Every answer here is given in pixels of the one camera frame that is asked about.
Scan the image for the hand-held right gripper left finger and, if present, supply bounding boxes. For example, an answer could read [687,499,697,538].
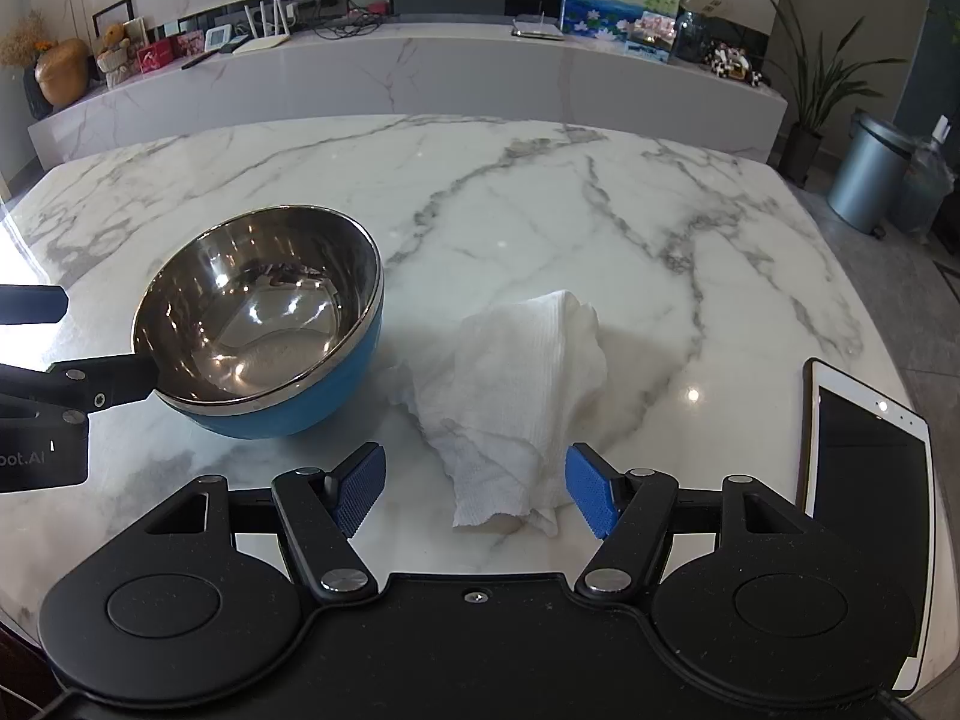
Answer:
[112,442,388,605]

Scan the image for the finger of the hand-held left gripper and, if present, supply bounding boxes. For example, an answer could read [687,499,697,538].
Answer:
[0,285,70,326]
[0,355,162,425]

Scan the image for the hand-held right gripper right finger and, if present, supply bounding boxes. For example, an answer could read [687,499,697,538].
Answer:
[565,443,841,602]

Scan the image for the white cloth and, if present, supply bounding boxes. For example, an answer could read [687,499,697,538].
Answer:
[379,289,608,537]

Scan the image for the stainless steel bowl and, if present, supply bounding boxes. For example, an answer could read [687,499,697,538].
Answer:
[131,204,387,441]

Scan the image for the golden gourd vase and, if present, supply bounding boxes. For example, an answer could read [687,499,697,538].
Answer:
[34,37,91,107]

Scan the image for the dried flowers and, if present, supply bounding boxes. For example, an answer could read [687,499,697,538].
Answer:
[0,11,53,68]

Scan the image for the teddy bear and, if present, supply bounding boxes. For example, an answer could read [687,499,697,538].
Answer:
[94,22,136,91]

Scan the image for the smartphone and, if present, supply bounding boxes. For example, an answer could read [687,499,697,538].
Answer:
[796,358,933,695]

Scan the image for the red box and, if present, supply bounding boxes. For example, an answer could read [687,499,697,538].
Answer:
[137,41,177,76]

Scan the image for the white router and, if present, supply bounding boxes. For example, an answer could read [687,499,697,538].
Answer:
[238,0,292,53]

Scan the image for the potted long-leaf plant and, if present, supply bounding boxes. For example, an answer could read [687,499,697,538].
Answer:
[765,0,890,188]

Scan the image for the grey trash can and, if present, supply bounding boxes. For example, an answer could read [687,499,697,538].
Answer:
[827,109,920,235]

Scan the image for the clear plastic water bottle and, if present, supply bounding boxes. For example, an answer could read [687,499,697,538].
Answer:
[896,114,957,237]

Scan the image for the black white toy figures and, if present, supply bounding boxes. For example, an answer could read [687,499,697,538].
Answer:
[703,41,764,87]

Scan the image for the small framed photo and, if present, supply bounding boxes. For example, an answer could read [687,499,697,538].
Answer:
[625,11,676,62]

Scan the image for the dark glass jar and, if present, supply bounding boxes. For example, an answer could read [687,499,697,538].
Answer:
[671,9,713,65]

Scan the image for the grey set-top box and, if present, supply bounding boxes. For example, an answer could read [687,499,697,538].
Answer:
[511,4,565,41]

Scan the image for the black picture frame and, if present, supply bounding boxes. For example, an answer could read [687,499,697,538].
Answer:
[91,0,136,42]

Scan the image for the black cables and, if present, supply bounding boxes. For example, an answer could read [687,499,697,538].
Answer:
[313,11,391,40]

